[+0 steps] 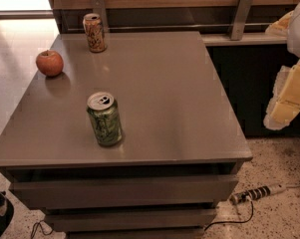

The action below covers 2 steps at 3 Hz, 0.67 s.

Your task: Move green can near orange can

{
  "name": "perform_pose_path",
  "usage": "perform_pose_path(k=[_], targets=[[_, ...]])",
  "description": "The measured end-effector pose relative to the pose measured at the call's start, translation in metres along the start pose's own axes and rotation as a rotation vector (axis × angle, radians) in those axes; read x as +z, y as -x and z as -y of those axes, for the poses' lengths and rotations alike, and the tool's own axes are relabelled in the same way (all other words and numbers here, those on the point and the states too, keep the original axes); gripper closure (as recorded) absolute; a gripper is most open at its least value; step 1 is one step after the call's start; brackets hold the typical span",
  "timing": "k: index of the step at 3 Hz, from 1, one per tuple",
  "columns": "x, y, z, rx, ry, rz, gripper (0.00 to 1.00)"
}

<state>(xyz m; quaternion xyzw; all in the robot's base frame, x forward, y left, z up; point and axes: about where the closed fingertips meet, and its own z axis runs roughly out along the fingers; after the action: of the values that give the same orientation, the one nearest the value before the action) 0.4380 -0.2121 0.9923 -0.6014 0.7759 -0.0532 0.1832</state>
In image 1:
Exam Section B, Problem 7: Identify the left metal bracket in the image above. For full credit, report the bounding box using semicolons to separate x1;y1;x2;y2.
91;0;109;33

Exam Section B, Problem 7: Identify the grey drawer cabinet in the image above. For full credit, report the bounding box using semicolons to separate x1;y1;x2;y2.
0;32;251;239

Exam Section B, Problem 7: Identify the orange soda can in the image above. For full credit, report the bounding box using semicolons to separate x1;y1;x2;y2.
83;13;107;53

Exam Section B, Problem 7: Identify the black cable under cabinet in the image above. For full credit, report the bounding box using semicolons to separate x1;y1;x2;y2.
29;219;54;239

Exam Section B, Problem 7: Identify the metal bracket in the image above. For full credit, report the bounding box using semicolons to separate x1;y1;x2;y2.
91;0;109;33
229;0;253;41

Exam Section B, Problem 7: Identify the green soda can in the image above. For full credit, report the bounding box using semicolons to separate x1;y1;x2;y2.
87;92;123;146

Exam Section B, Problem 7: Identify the right metal bracket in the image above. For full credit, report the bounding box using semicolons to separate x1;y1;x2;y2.
229;0;253;41

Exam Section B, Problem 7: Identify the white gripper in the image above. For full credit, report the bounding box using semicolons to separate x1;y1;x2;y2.
263;2;300;130

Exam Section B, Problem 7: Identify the red apple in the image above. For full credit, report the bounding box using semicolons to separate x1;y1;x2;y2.
36;50;64;77

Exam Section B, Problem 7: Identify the white power strip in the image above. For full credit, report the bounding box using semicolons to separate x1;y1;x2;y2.
229;183;286;205

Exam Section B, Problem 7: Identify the grey side shelf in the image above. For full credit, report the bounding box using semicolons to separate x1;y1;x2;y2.
201;33;287;47

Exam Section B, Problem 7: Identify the black power cable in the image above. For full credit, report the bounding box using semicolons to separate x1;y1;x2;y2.
203;196;255;232

